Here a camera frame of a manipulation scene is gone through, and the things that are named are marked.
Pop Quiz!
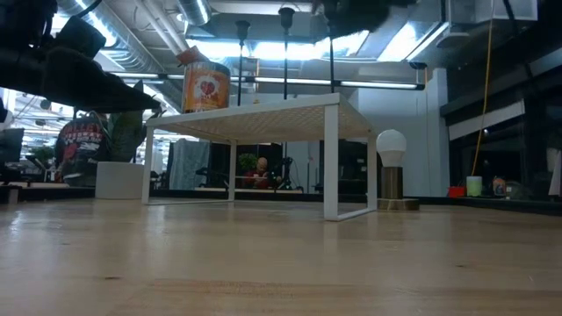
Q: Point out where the black monitor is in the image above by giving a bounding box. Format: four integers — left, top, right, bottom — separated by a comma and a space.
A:
0, 127, 25, 167

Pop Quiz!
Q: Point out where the yellow extension cable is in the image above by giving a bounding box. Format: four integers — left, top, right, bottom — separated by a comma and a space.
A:
471, 0, 496, 177

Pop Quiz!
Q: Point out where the long linear ceiling light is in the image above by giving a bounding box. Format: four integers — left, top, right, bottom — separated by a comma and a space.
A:
109, 70, 426, 92

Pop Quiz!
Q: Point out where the candle tin with orange tag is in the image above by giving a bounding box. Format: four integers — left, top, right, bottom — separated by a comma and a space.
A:
175, 45, 233, 114

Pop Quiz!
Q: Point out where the black candlestick holder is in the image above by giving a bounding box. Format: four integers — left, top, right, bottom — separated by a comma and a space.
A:
234, 19, 252, 107
277, 6, 296, 101
327, 34, 337, 94

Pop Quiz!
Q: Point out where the large silver ventilation duct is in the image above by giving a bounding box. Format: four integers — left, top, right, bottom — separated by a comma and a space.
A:
56, 0, 216, 115

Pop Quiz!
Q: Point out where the small silver ventilation duct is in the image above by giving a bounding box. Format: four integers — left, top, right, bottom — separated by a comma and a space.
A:
177, 0, 213, 26

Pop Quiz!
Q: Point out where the pale green bucket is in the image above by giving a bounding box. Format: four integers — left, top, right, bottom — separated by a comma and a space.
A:
465, 175, 484, 198

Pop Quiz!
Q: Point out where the black background stand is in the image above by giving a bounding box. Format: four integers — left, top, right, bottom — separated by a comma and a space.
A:
278, 156, 300, 190

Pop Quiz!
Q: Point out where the grey-green hanging cloth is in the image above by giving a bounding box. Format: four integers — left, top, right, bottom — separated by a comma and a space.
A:
169, 138, 212, 191

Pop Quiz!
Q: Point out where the green plant in white pot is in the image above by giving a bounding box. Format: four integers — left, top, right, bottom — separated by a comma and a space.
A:
95, 78, 166, 201

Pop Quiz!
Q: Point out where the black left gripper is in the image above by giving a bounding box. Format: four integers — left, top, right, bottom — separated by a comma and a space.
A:
0, 0, 162, 113

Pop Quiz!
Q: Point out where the white ceiling unit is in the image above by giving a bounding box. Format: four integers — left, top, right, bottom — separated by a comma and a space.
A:
432, 0, 539, 50

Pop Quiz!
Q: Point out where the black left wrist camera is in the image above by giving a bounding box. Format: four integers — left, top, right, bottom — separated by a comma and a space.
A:
55, 15, 107, 59

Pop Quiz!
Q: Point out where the white perforated shelf riser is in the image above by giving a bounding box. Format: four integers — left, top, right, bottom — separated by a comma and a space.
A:
140, 91, 378, 223

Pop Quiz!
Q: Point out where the black aluminium table frame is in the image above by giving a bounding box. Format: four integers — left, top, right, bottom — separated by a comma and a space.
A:
0, 186, 562, 216

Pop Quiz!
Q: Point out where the small green background plant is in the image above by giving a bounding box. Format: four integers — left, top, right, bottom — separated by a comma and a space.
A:
238, 152, 260, 175

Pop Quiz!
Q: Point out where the person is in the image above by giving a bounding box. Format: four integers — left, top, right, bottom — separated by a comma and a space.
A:
243, 156, 282, 190
53, 114, 110, 186

